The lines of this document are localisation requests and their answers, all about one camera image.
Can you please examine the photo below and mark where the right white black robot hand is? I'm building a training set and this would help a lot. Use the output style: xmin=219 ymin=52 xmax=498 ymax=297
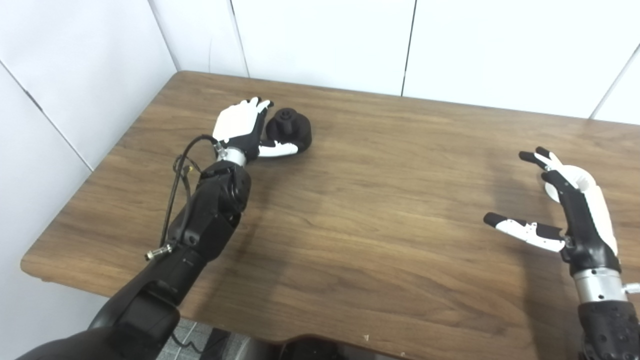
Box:
xmin=483 ymin=146 xmax=622 ymax=276

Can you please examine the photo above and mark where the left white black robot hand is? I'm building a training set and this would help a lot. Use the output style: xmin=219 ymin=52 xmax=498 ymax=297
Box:
xmin=212 ymin=96 xmax=300 ymax=162

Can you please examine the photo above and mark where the white toothed plastic ring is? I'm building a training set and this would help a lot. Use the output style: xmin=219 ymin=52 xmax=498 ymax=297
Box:
xmin=544 ymin=166 xmax=598 ymax=203

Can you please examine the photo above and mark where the round black plastic part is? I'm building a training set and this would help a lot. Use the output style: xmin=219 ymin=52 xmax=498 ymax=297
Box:
xmin=265 ymin=108 xmax=313 ymax=153

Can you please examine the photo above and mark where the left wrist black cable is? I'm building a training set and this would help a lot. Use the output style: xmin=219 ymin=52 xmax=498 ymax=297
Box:
xmin=145 ymin=134 xmax=222 ymax=262

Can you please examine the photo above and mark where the left thin wire bundle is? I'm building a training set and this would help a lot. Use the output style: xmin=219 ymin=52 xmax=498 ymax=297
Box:
xmin=174 ymin=155 xmax=202 ymax=211

